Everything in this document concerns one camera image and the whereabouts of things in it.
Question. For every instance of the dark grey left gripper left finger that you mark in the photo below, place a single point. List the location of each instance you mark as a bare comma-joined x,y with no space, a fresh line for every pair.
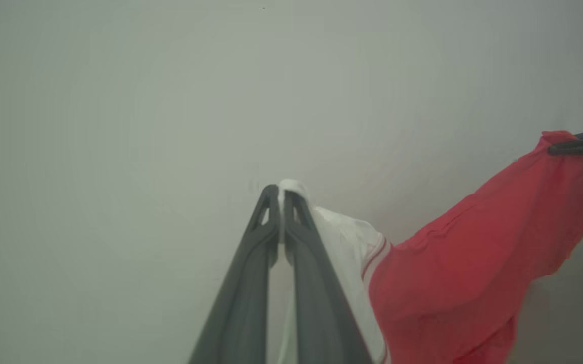
243,303

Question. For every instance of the red and white garment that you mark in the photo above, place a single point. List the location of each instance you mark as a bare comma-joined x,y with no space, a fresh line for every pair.
463,263

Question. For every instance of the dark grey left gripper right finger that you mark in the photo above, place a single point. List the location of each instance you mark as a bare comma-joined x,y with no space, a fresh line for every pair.
322,313

